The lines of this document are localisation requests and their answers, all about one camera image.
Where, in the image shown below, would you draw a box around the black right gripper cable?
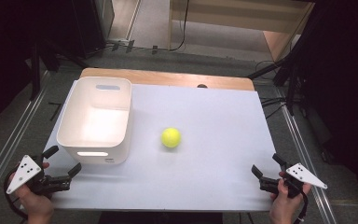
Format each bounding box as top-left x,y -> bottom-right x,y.
293,189 -> 310,224

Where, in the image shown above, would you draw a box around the light wooden cabinet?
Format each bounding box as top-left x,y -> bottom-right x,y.
167,0 -> 315,63

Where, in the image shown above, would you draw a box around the black hanging cable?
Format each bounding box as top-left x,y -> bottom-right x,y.
167,0 -> 190,52

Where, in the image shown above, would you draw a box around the yellow tennis ball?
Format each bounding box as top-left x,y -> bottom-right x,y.
160,127 -> 182,149

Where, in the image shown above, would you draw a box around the white table mat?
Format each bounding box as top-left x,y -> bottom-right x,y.
41,79 -> 282,213

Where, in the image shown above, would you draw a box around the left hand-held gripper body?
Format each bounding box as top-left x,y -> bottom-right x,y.
6,154 -> 73,198

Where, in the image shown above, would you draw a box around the wooden table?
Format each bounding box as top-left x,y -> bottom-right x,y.
79,67 -> 255,92

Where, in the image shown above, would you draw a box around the person's right hand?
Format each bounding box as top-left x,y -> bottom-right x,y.
268,172 -> 312,224

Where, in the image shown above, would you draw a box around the black metal stand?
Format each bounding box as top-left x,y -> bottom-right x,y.
27,38 -> 90,102
246,6 -> 316,117

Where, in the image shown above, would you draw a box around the metal floor rail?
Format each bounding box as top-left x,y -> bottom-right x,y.
274,88 -> 339,224
0,70 -> 51,213

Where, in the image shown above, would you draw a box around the white plastic storage bin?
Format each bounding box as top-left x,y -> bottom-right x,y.
56,76 -> 133,165

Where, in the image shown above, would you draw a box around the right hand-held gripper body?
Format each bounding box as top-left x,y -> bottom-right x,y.
259,162 -> 329,199

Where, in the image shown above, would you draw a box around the black floor cables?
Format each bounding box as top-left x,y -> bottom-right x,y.
254,60 -> 291,120

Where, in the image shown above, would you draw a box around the dark cabinet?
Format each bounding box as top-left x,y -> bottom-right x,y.
71,0 -> 116,60

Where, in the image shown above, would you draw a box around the person's left hand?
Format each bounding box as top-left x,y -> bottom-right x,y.
8,161 -> 56,224

